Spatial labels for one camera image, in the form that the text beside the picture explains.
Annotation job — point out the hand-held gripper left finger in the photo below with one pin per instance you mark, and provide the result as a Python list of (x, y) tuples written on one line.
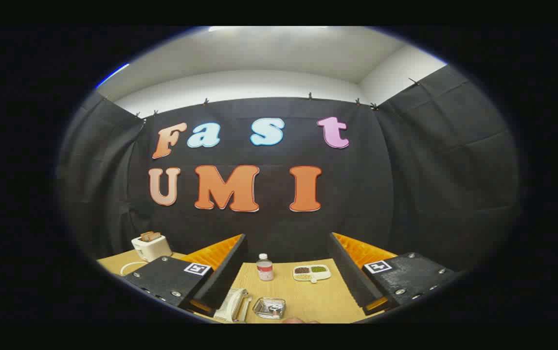
[(227, 272)]

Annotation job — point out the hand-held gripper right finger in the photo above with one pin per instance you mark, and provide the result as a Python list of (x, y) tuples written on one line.
[(349, 272)]

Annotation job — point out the white divided snack dish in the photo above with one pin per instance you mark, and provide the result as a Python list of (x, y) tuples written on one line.
[(312, 273)]

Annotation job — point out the clear bottle red label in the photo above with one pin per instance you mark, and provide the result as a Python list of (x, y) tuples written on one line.
[(264, 270)]

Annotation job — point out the white toaster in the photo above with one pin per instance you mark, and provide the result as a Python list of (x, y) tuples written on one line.
[(152, 249)]

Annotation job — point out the toast slice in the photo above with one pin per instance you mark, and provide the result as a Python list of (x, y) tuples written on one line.
[(150, 236)]

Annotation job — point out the row of small black clips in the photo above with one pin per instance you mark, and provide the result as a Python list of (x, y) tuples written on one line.
[(310, 96)]

